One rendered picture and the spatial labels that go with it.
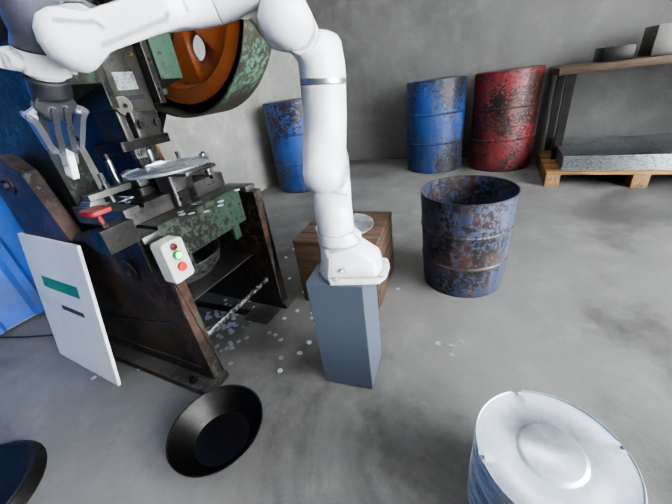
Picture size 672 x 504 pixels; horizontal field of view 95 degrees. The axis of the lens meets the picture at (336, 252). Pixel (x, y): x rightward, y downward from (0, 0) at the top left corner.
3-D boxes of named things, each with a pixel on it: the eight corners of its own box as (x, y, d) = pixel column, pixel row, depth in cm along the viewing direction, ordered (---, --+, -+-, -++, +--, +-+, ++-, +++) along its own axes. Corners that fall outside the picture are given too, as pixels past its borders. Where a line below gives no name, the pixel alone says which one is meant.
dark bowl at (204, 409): (284, 412, 108) (280, 399, 105) (225, 508, 85) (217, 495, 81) (220, 387, 120) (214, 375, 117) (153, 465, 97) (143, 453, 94)
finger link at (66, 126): (50, 101, 70) (57, 100, 71) (64, 147, 77) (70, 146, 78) (62, 108, 69) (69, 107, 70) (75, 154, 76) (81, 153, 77)
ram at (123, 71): (173, 132, 113) (138, 34, 99) (135, 141, 102) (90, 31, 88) (143, 135, 120) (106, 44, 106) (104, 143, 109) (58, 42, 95)
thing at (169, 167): (160, 180, 95) (159, 178, 95) (104, 180, 107) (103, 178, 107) (225, 157, 118) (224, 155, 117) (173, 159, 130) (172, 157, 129)
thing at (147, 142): (174, 147, 120) (169, 132, 117) (126, 160, 104) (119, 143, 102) (148, 148, 127) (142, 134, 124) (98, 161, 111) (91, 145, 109)
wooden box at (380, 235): (394, 267, 179) (391, 211, 163) (380, 309, 149) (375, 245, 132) (329, 262, 193) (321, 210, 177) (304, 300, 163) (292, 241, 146)
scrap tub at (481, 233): (505, 260, 172) (519, 174, 149) (506, 307, 139) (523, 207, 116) (427, 252, 189) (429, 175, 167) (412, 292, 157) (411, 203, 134)
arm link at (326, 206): (355, 211, 104) (348, 133, 92) (353, 236, 88) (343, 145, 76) (323, 214, 105) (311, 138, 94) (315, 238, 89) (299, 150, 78)
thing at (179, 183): (227, 197, 117) (216, 160, 111) (199, 211, 106) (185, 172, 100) (181, 195, 127) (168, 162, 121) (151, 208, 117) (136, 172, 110)
